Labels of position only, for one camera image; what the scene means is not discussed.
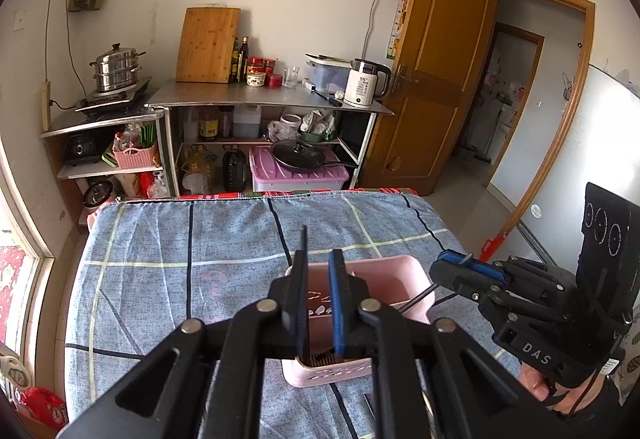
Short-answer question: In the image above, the plain black chopstick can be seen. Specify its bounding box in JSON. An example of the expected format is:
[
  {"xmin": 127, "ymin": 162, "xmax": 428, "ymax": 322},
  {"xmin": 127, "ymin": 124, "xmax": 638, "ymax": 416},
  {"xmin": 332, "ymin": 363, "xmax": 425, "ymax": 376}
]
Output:
[
  {"xmin": 398, "ymin": 284, "xmax": 438, "ymax": 313},
  {"xmin": 299, "ymin": 225, "xmax": 308, "ymax": 268}
]

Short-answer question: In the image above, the black chopstick with steel end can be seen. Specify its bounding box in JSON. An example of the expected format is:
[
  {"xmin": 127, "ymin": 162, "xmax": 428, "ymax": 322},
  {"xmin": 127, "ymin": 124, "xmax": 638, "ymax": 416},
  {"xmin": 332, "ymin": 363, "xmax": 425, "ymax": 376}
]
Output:
[{"xmin": 363, "ymin": 393, "xmax": 375, "ymax": 419}]

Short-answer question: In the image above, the steel kitchen shelf table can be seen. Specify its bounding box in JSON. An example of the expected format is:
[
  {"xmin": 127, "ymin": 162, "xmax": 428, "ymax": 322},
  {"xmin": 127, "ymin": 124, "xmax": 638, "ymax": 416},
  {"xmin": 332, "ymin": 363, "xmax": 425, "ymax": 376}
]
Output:
[{"xmin": 146, "ymin": 80, "xmax": 393, "ymax": 196}]

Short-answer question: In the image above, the person's right hand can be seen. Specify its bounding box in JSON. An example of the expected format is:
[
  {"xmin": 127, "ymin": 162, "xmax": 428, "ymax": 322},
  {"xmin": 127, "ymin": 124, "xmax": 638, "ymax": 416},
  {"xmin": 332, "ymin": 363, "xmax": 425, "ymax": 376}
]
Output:
[{"xmin": 518, "ymin": 363, "xmax": 606, "ymax": 415}]

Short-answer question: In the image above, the pink plastic utensil basket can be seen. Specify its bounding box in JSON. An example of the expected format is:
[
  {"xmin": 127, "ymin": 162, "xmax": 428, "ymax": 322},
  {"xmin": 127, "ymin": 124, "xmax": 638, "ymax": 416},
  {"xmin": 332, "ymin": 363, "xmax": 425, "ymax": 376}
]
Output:
[{"xmin": 281, "ymin": 255, "xmax": 431, "ymax": 388}]

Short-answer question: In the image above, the pink lidded storage box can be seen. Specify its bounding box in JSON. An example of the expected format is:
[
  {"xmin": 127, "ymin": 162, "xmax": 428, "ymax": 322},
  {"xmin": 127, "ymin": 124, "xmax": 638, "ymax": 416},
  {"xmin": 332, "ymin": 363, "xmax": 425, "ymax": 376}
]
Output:
[{"xmin": 248, "ymin": 144, "xmax": 350, "ymax": 193}]

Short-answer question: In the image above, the black frying pan with lid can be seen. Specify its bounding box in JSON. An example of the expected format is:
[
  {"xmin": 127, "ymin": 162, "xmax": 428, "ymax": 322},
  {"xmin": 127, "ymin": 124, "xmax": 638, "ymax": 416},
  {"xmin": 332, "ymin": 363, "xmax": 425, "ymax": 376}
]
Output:
[{"xmin": 271, "ymin": 140, "xmax": 356, "ymax": 172}]

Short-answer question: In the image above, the blue plaid tablecloth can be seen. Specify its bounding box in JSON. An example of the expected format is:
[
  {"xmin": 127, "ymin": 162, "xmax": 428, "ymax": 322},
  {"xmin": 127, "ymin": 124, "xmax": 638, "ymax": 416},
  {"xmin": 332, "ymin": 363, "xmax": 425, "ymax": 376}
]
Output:
[{"xmin": 64, "ymin": 190, "xmax": 526, "ymax": 439}]

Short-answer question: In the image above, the white refrigerator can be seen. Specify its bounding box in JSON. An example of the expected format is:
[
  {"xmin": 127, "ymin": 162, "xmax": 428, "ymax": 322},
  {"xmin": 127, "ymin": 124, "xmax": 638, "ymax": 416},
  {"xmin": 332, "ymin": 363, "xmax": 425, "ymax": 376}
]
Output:
[{"xmin": 521, "ymin": 66, "xmax": 639, "ymax": 272}]

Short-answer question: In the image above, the clear plastic container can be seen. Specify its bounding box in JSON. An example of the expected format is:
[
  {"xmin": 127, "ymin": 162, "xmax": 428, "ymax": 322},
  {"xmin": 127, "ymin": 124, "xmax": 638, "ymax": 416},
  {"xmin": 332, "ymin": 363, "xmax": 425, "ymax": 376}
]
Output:
[{"xmin": 305, "ymin": 53, "xmax": 352, "ymax": 92}]

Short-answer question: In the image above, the red lidded jar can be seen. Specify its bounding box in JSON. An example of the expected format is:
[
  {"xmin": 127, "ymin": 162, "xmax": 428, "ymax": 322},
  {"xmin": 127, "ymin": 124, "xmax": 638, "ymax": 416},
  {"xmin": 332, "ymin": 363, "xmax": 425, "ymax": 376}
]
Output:
[{"xmin": 246, "ymin": 58, "xmax": 267, "ymax": 87}]

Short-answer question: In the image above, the white electric kettle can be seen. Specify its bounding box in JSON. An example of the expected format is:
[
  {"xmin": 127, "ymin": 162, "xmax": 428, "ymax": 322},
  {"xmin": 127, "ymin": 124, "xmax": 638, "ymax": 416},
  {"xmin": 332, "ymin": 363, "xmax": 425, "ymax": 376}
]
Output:
[{"xmin": 344, "ymin": 58, "xmax": 392, "ymax": 107}]

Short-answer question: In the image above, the pink woven basket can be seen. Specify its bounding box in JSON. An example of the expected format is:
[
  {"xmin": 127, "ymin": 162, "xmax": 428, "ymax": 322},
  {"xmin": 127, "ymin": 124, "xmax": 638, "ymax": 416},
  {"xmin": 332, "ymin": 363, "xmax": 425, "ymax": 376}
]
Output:
[{"xmin": 113, "ymin": 141, "xmax": 160, "ymax": 169}]

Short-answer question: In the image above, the dark soy sauce bottle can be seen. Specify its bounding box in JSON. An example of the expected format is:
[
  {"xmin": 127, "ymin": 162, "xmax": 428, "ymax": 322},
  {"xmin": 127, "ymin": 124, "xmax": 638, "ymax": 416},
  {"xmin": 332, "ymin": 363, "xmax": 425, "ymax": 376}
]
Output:
[{"xmin": 236, "ymin": 36, "xmax": 250, "ymax": 82}]

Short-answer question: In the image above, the small wooden side shelf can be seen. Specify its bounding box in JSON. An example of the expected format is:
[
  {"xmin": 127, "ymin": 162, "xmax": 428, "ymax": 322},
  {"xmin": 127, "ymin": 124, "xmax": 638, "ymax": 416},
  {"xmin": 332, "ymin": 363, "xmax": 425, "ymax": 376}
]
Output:
[{"xmin": 40, "ymin": 107, "xmax": 166, "ymax": 230}]

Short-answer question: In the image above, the black induction cooker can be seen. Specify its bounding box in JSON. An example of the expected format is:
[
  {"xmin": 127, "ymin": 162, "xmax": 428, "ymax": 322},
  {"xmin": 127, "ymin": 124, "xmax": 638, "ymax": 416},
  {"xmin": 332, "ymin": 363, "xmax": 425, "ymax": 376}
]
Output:
[{"xmin": 75, "ymin": 77, "xmax": 151, "ymax": 116}]

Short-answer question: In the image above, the bamboo cutting board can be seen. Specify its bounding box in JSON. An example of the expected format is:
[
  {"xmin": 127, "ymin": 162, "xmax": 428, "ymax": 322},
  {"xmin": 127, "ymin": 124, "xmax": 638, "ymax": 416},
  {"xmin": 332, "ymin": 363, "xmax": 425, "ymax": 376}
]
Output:
[{"xmin": 176, "ymin": 6, "xmax": 241, "ymax": 84}]

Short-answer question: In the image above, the brown wooden door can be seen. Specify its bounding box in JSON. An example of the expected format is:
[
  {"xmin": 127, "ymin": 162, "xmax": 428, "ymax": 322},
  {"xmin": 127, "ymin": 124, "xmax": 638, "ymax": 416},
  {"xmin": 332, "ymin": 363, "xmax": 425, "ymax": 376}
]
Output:
[{"xmin": 359, "ymin": 0, "xmax": 498, "ymax": 195}]

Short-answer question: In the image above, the stainless steel steamer pot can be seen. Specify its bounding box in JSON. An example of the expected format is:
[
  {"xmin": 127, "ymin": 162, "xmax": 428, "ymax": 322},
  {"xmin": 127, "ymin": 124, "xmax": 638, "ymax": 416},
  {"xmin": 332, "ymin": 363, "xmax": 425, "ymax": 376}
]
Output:
[{"xmin": 89, "ymin": 43, "xmax": 145, "ymax": 93}]

